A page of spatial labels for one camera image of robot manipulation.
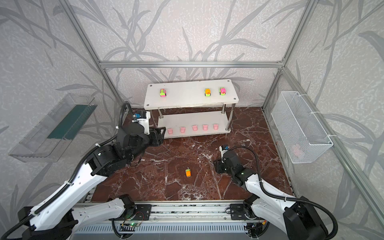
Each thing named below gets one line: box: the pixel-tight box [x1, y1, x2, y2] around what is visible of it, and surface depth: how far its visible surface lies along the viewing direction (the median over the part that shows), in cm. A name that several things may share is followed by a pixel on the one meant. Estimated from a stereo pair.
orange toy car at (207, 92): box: [204, 88, 212, 97], surface depth 79 cm
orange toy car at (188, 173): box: [185, 168, 192, 178], surface depth 86 cm
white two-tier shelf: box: [143, 79, 240, 139], surface depth 83 cm
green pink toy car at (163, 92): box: [160, 88, 167, 97], surface depth 79 cm
